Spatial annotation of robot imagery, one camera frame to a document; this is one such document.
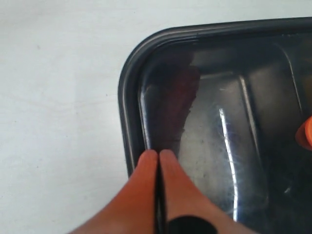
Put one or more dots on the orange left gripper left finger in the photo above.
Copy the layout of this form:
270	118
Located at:
133	209

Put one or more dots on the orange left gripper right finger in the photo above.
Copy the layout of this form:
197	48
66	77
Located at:
184	199

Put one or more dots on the dark transparent box lid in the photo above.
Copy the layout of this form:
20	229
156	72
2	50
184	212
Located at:
184	39

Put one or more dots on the red toy sausage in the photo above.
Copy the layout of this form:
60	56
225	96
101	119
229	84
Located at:
173	109

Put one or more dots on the stainless steel lunch box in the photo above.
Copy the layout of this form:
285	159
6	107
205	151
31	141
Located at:
238	145

